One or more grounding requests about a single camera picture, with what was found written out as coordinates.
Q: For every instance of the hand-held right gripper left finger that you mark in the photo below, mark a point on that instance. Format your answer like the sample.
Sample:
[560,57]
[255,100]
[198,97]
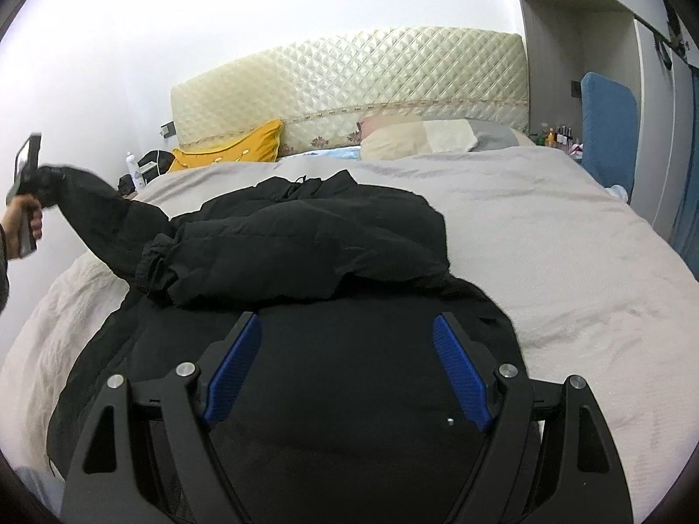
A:
[236,364]

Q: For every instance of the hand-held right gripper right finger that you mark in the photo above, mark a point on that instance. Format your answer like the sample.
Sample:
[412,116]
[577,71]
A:
[458,364]

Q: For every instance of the black padded jacket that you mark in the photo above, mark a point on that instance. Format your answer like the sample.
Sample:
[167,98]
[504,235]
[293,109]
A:
[306,305]

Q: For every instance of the person's left forearm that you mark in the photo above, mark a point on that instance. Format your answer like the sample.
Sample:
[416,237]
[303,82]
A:
[3,278]

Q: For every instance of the person's left hand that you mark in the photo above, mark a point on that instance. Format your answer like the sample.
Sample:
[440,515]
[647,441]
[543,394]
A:
[27,219]

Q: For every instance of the white plastic bottle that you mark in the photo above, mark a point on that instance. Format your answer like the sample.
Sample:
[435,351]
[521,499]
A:
[130,162]

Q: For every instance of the black and white bag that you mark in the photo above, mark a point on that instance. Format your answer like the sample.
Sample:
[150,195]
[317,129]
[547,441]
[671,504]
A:
[153,166]

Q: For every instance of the beige bed sheet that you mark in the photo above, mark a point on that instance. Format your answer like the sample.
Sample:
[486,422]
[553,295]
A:
[557,262]

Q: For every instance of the yellow pillow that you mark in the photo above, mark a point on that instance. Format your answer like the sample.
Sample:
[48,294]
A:
[229,148]

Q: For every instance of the beige and grey pillow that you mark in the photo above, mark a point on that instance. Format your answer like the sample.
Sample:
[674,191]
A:
[437,137]

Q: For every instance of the light blue printed cloth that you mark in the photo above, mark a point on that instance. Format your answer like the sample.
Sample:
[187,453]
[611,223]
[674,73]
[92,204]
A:
[322,153]

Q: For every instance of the group of small bottles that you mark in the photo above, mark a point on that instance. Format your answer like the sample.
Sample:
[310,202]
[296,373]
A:
[557,135]

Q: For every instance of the pink pillow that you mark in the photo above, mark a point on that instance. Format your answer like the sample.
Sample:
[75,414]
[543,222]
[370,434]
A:
[374,123]

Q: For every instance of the blue padded chair back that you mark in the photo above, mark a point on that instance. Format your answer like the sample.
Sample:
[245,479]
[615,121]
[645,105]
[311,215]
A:
[607,131]

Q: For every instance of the cream quilted headboard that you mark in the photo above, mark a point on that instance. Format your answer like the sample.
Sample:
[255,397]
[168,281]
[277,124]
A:
[349,87]

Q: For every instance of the wall power socket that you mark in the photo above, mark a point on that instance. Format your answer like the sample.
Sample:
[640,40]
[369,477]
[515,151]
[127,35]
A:
[167,129]

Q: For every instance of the grey wall cabinet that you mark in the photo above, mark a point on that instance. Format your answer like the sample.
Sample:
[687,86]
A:
[611,65]

